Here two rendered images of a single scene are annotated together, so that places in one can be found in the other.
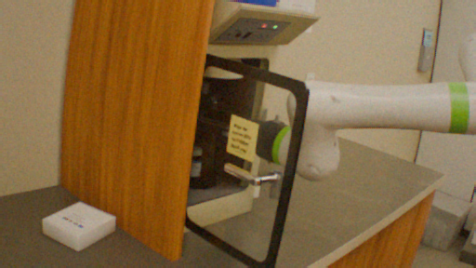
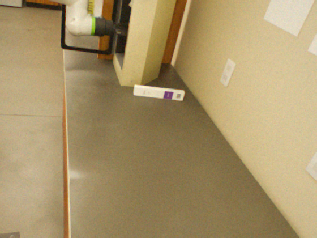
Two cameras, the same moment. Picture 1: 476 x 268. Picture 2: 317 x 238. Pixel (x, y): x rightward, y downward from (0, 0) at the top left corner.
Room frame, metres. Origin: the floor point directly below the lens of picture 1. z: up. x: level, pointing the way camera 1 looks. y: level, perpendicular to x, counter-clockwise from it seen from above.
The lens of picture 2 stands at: (2.37, -1.28, 1.68)
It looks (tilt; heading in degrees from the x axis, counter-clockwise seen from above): 34 degrees down; 129
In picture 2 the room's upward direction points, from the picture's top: 9 degrees clockwise
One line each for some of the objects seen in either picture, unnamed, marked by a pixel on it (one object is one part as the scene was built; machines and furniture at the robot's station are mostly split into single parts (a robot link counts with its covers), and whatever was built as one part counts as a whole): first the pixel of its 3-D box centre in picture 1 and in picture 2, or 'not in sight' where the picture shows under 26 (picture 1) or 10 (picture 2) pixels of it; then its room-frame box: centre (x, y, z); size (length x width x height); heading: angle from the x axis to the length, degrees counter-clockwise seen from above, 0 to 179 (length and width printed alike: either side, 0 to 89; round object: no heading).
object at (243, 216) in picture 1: (234, 164); (89, 17); (1.02, 0.00, 1.19); 0.30 x 0.01 x 0.40; 45
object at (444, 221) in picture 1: (430, 217); not in sight; (3.45, -1.58, 0.17); 0.60 x 0.42 x 0.33; 50
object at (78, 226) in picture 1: (79, 225); not in sight; (1.06, 0.34, 0.96); 0.16 x 0.12 x 0.04; 159
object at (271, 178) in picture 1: (249, 173); not in sight; (0.95, -0.03, 1.20); 0.10 x 0.05 x 0.03; 45
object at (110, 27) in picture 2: not in sight; (113, 28); (1.25, -0.03, 1.20); 0.09 x 0.08 x 0.07; 52
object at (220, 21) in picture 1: (262, 25); not in sight; (1.23, -0.02, 1.46); 0.32 x 0.12 x 0.10; 142
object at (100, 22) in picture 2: not in sight; (99, 26); (1.20, -0.09, 1.20); 0.09 x 0.06 x 0.12; 142
